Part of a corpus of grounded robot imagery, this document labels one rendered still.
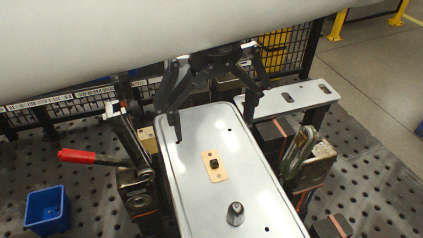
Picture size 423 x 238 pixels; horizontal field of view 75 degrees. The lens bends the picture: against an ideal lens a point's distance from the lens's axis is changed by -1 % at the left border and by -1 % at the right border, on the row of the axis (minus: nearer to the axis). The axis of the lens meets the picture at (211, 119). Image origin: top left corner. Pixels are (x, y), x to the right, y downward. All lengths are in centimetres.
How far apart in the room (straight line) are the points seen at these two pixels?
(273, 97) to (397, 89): 216
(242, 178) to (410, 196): 66
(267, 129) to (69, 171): 69
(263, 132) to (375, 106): 194
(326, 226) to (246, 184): 17
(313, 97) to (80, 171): 79
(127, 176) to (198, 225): 16
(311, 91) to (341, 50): 238
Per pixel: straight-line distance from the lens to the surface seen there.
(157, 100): 44
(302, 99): 81
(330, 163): 65
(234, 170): 61
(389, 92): 281
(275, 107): 76
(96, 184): 102
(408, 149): 236
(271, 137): 71
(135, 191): 57
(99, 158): 52
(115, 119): 44
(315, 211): 95
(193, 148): 65
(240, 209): 52
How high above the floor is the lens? 150
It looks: 45 degrees down
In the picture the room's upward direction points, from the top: straight up
